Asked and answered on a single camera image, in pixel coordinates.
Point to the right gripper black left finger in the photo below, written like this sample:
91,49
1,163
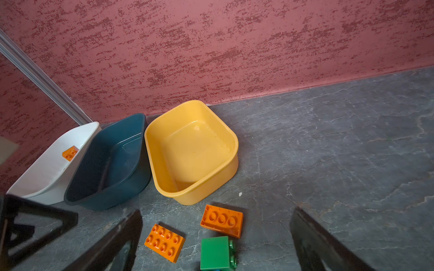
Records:
116,250

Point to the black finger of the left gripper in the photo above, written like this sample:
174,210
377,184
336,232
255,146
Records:
13,234

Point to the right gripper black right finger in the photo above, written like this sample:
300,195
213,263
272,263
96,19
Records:
316,247

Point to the orange lego brick studs up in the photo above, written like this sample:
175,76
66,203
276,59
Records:
165,242

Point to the orange lego brick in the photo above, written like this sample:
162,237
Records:
223,220
70,153

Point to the green lego brick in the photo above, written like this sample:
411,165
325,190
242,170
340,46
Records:
218,254

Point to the white plastic bin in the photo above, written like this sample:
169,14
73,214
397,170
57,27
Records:
47,179

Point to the dark teal plastic bin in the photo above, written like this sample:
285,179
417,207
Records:
114,169

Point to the yellow plastic bin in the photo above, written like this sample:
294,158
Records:
192,152

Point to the aluminium corner post left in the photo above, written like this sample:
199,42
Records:
30,69

